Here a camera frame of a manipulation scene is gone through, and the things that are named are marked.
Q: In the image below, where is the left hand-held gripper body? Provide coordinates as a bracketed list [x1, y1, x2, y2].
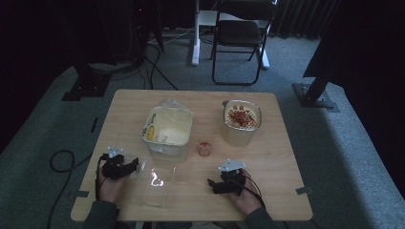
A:
[99, 146, 132, 181]

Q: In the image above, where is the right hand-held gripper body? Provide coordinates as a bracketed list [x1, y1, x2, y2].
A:
[218, 158, 247, 196]

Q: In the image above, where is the person's left hand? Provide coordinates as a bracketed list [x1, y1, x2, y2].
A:
[96, 167, 132, 204]

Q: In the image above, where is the person's right hand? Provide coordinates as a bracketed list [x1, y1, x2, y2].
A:
[226, 168, 265, 217]

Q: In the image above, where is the small cup with red sauce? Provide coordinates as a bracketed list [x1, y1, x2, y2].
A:
[198, 140, 213, 157]

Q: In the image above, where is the large clear plastic container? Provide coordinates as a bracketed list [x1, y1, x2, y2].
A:
[141, 105, 195, 164]

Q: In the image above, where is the clear container with topped dessert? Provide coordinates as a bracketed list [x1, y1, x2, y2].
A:
[221, 98, 263, 148]

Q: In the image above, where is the crumpled clear plastic film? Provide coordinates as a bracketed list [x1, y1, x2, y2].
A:
[160, 98, 189, 111]

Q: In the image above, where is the black stand with base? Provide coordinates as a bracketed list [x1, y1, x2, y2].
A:
[61, 47, 113, 102]
[291, 60, 341, 114]

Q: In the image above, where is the black folding chair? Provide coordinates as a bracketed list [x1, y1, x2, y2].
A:
[210, 0, 279, 87]

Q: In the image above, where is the dark curtain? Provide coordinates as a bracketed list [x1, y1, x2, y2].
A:
[272, 0, 342, 40]

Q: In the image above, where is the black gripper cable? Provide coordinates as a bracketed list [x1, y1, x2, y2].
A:
[243, 175, 267, 210]
[95, 154, 108, 202]

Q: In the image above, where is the black floor cable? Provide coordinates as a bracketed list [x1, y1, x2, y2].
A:
[47, 149, 94, 229]

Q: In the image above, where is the bundle of floor cables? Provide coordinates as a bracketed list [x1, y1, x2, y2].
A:
[111, 28, 196, 92]

